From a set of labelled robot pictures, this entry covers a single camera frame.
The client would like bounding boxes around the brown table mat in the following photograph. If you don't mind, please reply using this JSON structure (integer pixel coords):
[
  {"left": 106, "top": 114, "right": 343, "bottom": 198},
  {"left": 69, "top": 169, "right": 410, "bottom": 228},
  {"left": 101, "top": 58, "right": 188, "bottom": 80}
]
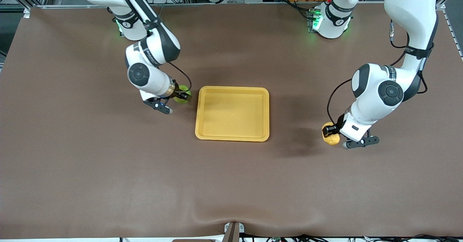
[{"left": 0, "top": 1, "right": 463, "bottom": 239}]

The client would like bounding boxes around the green apple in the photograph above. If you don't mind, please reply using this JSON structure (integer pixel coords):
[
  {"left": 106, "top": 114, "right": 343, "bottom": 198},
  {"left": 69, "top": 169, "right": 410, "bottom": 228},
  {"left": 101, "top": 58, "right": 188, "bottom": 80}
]
[{"left": 173, "top": 84, "right": 192, "bottom": 104}]

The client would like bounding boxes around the yellow potato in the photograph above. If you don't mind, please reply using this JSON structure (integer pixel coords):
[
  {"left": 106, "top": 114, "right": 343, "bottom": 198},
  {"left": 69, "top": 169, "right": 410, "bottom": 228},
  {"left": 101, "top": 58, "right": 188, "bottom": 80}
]
[{"left": 322, "top": 122, "right": 341, "bottom": 146}]

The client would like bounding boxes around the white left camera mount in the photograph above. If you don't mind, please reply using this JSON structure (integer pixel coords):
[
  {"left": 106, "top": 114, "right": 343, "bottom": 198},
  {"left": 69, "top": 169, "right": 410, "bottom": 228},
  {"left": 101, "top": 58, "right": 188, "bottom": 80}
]
[{"left": 339, "top": 112, "right": 372, "bottom": 142}]

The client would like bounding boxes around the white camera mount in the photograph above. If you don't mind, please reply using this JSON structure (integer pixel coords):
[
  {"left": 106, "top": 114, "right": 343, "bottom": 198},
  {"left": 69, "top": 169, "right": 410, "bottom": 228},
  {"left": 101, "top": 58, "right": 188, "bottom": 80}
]
[
  {"left": 339, "top": 112, "right": 372, "bottom": 142},
  {"left": 140, "top": 89, "right": 160, "bottom": 102}
]

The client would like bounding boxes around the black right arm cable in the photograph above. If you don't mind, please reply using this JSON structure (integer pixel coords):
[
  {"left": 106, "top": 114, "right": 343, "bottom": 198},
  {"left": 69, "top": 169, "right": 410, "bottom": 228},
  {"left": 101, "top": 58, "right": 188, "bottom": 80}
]
[{"left": 112, "top": 0, "right": 192, "bottom": 93}]

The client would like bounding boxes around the yellow plastic tray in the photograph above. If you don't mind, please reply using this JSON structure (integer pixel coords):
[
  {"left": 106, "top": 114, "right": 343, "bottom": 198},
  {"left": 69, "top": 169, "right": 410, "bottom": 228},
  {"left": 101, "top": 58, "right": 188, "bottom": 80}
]
[{"left": 195, "top": 86, "right": 270, "bottom": 142}]

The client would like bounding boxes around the metal table clamp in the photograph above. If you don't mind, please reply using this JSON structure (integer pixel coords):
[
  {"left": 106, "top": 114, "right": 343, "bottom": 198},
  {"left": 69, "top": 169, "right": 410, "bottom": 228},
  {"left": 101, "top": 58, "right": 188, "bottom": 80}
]
[{"left": 224, "top": 221, "right": 245, "bottom": 242}]

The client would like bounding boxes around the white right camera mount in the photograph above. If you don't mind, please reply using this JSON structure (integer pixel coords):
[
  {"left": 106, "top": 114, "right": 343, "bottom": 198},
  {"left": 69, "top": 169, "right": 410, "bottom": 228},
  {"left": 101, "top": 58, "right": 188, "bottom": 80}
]
[{"left": 140, "top": 89, "right": 160, "bottom": 102}]

